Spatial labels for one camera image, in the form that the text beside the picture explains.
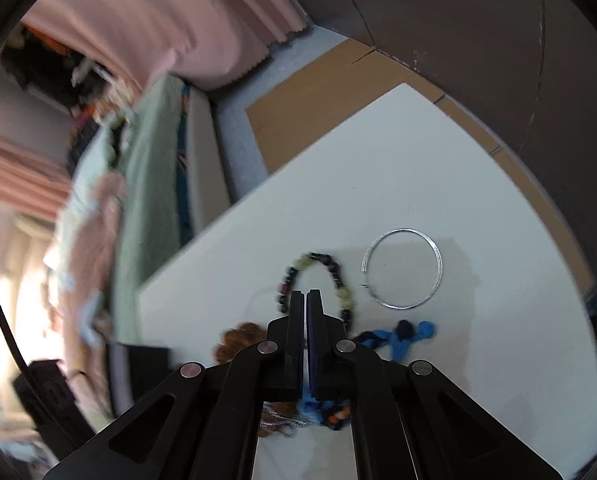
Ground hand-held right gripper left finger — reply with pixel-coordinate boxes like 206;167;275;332
42;289;306;480

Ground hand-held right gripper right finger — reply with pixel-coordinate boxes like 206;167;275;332
305;289;564;480

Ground brown hair scrunchie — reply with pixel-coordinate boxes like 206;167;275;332
212;322;306;439

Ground black and green beaded bracelet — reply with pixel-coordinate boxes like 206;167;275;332
276;251;355;333

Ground silver bangle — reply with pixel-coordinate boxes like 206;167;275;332
361;228;444;309

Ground peach floral blanket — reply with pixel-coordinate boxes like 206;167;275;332
43;170;129;431

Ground white bed base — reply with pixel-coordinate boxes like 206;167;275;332
186;87;236;241

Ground green bed sheet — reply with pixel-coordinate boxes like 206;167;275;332
113;75;194;346

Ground light green floral duvet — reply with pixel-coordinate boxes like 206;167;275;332
56;115;129;271

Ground pink curtain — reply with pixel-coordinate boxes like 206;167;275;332
23;0;309;92
0;127;74;221

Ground brown cardboard sheet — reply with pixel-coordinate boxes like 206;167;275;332
246;37;594;296

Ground pile of clothes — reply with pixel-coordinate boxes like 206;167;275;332
68;57;142;161

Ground dark hanging clothes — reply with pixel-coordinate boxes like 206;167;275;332
1;27;76;93

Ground blue braided bracelet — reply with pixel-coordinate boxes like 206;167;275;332
298;319;436;431

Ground black cable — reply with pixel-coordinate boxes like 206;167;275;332
0;254;86;453

